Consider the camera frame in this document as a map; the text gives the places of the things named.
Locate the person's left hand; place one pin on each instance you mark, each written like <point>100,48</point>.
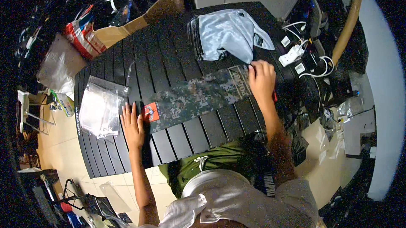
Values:
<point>134,133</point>

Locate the person's right hand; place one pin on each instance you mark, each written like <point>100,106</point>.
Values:
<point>262,82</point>

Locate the camouflage print cloth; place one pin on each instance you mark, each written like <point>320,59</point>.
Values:
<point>196,98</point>

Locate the small red item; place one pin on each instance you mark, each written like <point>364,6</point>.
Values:
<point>275,96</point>

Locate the red white label card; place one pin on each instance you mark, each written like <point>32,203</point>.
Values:
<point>151,112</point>

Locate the white power strip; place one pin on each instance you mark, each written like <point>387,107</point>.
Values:
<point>291,55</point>

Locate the pile of clear plastic bags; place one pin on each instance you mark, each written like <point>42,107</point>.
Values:
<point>100,110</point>

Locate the black adapter with white label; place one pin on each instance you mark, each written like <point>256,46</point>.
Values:
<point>285,41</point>
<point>301,67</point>

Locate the grey shiny plastic bag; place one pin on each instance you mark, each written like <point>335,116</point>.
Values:
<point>228,34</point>

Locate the clear plastic strip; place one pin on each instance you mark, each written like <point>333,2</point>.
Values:
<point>130,73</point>

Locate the clear plastic sheet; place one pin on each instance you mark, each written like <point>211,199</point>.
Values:
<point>115,193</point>

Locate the black plastic bag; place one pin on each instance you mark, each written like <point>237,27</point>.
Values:
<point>298,147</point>

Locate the green printed packet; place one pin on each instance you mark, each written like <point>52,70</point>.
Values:
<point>65,104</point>

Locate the person's legs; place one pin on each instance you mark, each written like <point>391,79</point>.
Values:
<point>209,161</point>

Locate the black metal stand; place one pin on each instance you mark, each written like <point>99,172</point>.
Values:
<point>74,196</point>

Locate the heap of clear plastic wrappers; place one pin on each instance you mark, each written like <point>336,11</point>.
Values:
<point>330,139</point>

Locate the black printed garment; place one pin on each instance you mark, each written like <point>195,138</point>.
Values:
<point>265,174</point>

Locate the black backpack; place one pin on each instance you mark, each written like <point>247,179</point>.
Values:
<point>330,6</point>

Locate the red white plastic sack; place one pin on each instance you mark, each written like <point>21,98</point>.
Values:
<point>83,39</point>

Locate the grey flat board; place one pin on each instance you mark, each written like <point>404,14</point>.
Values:
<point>360,131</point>

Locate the white folding stand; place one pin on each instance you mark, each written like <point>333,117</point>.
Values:
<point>27,110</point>

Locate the person's body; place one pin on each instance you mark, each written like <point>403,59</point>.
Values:
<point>241,199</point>

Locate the cardboard carton with black goods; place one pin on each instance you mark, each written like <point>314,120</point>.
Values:
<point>142,9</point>

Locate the curved wooden chair rail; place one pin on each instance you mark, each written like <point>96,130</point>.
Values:
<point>347,25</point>

